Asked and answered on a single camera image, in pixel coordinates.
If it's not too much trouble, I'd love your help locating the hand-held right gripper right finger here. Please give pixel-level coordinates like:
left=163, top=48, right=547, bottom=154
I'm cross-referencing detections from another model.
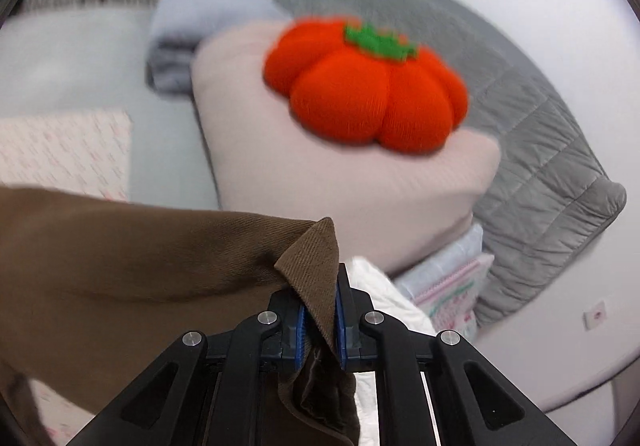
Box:
left=335, top=263, right=577, bottom=446

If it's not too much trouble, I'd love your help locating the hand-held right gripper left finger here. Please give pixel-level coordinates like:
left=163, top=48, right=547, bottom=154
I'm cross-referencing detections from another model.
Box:
left=65, top=290, right=307, bottom=446

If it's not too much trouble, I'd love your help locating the brown garment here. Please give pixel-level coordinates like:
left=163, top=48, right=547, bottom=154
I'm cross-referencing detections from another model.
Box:
left=0, top=183, right=362, bottom=446

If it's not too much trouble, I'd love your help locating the white padded cloth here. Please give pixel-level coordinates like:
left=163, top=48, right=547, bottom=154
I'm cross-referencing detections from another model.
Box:
left=347, top=256, right=437, bottom=446

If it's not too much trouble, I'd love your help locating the pink printed package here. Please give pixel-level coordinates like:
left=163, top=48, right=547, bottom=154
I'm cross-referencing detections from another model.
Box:
left=412, top=253, right=496, bottom=342

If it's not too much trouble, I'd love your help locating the clear plastic package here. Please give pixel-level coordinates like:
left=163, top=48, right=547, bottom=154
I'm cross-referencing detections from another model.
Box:
left=395, top=223, right=486, bottom=299

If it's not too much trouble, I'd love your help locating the pale pink pillow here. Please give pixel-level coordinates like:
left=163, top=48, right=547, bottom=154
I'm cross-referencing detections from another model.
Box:
left=190, top=20, right=503, bottom=277

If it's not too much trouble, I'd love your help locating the orange pumpkin plush cushion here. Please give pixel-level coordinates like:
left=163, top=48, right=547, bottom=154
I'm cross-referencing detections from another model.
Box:
left=262, top=16, right=471, bottom=157

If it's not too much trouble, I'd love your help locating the grey quilted blanket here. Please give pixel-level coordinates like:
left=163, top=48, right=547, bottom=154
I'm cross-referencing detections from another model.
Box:
left=272, top=0, right=628, bottom=327

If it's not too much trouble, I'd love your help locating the cherry print bed sheet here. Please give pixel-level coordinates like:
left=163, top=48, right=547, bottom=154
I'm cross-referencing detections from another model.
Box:
left=0, top=108, right=133, bottom=432

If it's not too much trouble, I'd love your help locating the lavender folded blanket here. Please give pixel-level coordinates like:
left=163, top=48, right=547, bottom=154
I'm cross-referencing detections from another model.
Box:
left=145, top=0, right=291, bottom=96

